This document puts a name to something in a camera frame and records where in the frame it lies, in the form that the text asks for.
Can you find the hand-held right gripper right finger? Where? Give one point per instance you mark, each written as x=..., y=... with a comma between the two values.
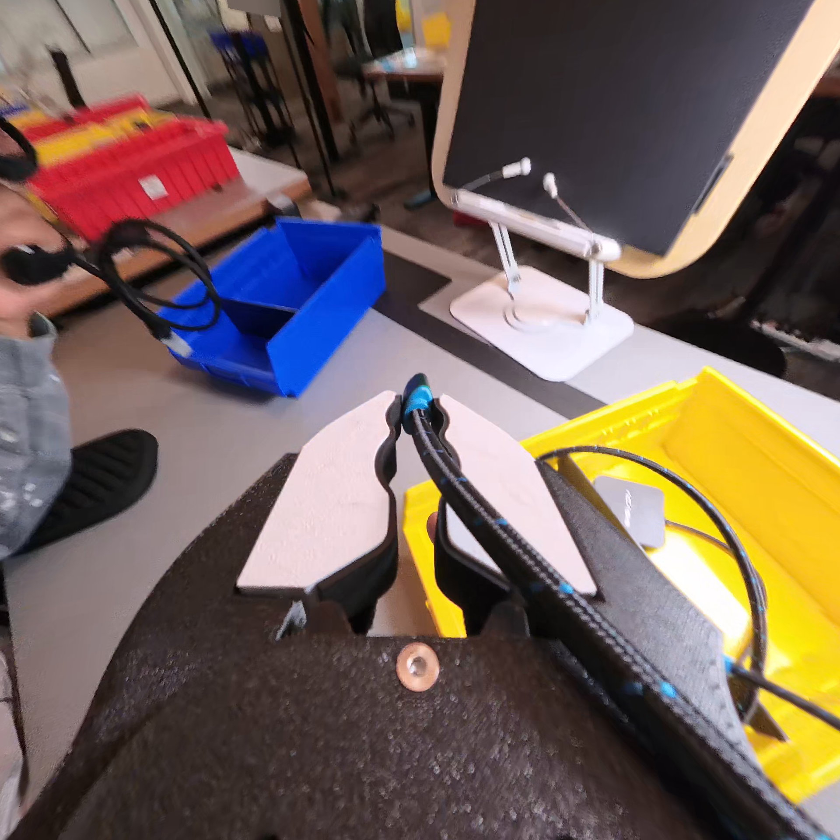
x=518, y=499

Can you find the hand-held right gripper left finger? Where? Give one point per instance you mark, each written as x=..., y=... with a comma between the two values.
x=321, y=512

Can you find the black usb adapter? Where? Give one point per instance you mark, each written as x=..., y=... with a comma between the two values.
x=630, y=508

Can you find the blue plastic bin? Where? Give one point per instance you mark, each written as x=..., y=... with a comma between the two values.
x=328, y=308

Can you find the yellow plastic bin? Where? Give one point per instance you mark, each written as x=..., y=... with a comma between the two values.
x=754, y=459
x=79, y=141

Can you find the person's left forearm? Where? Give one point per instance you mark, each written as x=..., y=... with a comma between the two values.
x=33, y=426

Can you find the person's left hand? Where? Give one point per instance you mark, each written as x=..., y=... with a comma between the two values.
x=26, y=216

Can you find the red plastic bin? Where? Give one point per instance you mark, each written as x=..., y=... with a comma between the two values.
x=131, y=177

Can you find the black bin divider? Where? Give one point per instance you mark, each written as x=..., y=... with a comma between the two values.
x=256, y=318

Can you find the person's grey hoodie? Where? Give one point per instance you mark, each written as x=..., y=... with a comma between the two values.
x=8, y=722

